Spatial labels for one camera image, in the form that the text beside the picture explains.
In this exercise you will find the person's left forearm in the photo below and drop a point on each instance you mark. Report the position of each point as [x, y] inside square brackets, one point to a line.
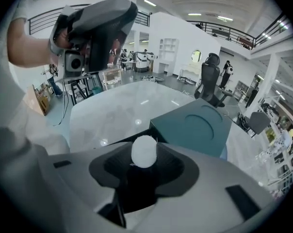
[25, 47]

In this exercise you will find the black office chair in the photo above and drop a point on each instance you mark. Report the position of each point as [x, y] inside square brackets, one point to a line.
[209, 76]

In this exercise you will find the wooden cabinet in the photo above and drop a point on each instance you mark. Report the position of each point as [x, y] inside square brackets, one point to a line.
[37, 101]

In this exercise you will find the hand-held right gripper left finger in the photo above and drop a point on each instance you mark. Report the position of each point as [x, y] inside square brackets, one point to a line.
[76, 178]

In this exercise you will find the black and white floor device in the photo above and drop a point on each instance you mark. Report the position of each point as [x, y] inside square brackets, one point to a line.
[151, 78]
[186, 80]

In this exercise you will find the black balcony railing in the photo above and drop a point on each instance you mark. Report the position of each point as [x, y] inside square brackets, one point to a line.
[270, 33]
[221, 30]
[39, 23]

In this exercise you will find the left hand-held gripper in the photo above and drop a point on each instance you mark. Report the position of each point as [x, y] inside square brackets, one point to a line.
[53, 42]

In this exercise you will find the white mobile robot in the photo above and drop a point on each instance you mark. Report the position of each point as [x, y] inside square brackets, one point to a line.
[142, 61]

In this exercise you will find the black frame table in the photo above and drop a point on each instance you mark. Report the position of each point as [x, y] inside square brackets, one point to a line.
[82, 79]

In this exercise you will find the white shelving rack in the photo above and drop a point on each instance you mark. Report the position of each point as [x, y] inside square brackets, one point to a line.
[282, 154]

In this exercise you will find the grey chair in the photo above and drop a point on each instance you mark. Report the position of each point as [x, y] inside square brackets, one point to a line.
[259, 121]

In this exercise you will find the white shelf cabinet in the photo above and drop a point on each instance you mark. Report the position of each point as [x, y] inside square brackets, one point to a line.
[169, 54]

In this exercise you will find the group of ceiling strip lights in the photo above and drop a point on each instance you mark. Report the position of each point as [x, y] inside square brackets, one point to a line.
[194, 14]

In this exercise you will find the white console table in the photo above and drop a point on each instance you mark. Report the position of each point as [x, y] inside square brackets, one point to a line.
[190, 69]

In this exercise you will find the teal bin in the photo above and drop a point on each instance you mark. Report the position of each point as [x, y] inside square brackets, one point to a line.
[96, 90]

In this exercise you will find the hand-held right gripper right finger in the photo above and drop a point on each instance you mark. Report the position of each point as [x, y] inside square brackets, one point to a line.
[209, 178]

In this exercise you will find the teal box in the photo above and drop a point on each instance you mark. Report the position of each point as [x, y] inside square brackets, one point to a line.
[197, 130]

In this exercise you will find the grey square container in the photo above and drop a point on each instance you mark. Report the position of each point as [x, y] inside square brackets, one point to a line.
[73, 63]

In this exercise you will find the person's left hand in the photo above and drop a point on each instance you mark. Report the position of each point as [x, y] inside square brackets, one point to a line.
[64, 39]

